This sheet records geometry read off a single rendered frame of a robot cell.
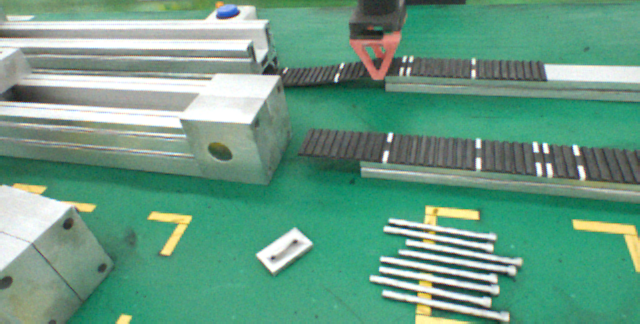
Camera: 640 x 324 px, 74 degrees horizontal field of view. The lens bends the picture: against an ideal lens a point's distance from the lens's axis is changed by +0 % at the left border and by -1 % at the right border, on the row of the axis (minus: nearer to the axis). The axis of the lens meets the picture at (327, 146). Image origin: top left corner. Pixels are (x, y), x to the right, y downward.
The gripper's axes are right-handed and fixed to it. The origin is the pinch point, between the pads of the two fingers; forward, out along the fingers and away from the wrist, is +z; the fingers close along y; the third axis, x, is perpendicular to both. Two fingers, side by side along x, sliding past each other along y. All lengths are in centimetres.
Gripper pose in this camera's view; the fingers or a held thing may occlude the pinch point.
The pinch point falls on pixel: (380, 65)
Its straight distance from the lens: 66.5
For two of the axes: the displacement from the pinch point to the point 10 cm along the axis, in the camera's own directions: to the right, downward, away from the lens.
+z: 1.1, 7.7, 6.2
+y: -2.5, 6.3, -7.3
